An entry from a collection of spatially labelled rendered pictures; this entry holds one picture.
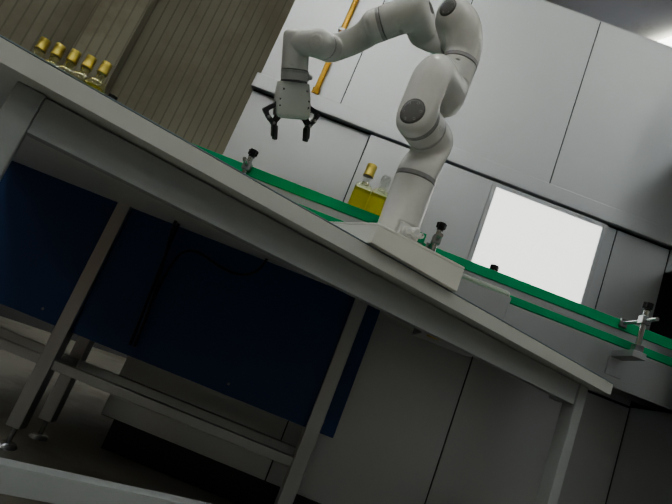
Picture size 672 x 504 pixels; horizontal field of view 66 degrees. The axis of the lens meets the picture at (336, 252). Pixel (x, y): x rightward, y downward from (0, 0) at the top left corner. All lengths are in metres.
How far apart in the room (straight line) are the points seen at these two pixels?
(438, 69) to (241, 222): 0.55
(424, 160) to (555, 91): 1.11
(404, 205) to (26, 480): 0.84
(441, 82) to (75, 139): 0.72
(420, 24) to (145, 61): 3.42
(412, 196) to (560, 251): 0.92
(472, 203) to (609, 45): 0.88
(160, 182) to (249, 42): 4.10
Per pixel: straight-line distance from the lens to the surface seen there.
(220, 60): 4.82
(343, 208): 1.55
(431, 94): 1.18
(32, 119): 0.91
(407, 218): 1.15
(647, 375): 1.86
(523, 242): 1.94
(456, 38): 1.33
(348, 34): 1.56
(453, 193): 1.90
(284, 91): 1.50
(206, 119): 4.64
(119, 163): 0.91
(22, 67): 0.89
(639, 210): 2.20
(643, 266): 2.15
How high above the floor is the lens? 0.50
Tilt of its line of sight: 12 degrees up
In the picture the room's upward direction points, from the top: 22 degrees clockwise
